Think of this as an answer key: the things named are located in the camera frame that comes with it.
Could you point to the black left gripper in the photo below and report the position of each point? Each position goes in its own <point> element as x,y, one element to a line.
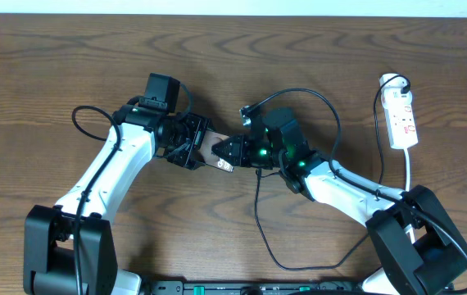
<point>188,156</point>

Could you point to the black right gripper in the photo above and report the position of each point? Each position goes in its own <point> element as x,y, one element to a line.
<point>239,143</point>

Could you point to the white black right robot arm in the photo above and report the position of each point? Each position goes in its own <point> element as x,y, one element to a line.
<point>420,249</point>

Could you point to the white USB charger plug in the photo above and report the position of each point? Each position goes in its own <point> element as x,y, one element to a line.
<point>394,80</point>

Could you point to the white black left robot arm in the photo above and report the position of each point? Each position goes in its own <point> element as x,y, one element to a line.
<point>69,247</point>

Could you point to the white power strip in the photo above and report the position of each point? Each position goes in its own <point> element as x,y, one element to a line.
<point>399,118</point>

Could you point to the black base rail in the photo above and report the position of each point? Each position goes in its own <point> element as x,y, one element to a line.
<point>172,287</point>

